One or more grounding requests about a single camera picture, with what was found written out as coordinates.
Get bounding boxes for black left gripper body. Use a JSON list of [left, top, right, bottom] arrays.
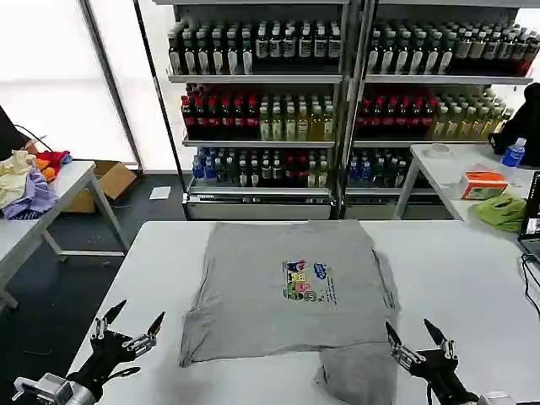
[[67, 330, 140, 392]]

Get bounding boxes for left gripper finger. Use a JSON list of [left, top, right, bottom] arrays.
[[123, 311, 166, 354], [89, 300, 128, 343]]

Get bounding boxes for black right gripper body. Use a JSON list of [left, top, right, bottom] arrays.
[[405, 348, 480, 405]]

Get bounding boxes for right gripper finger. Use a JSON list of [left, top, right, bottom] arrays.
[[384, 321, 425, 373], [423, 318, 460, 361]]

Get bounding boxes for grey cartoon print t-shirt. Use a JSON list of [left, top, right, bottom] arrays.
[[177, 219, 401, 404]]

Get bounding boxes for white side table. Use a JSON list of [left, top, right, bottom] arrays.
[[0, 159, 130, 311]]

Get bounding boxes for purple cloth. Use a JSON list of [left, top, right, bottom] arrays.
[[2, 165, 61, 221]]

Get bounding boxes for green cloth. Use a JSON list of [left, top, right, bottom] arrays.
[[473, 194, 529, 234]]

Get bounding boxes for brown cardboard box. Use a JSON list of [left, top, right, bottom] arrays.
[[62, 159, 138, 214]]

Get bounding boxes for black laptop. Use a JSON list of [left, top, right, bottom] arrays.
[[517, 170, 540, 259]]

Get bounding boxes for orange tissue box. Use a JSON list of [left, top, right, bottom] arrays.
[[457, 164, 510, 201]]

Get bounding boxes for cream cloth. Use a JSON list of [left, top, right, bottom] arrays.
[[0, 149, 40, 210]]

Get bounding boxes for red cloth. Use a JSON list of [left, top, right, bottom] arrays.
[[35, 148, 73, 172]]

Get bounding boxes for white desk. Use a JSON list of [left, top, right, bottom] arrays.
[[394, 143, 540, 245]]

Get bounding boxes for blue label water bottle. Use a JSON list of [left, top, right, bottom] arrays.
[[499, 138, 528, 175]]

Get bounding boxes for black monitor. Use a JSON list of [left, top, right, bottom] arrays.
[[0, 105, 27, 162]]

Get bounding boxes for person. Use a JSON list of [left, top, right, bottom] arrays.
[[488, 82, 540, 158]]

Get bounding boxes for shelf rack with bottles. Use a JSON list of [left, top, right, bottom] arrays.
[[154, 0, 351, 221], [345, 0, 537, 220]]

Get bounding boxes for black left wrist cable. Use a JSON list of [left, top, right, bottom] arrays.
[[94, 365, 142, 383]]

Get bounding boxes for black table cable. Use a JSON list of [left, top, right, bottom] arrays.
[[520, 252, 540, 318]]

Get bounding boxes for thin black window post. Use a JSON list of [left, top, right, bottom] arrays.
[[133, 0, 187, 210]]

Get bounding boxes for grey window frame post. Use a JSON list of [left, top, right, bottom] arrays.
[[79, 0, 143, 170]]

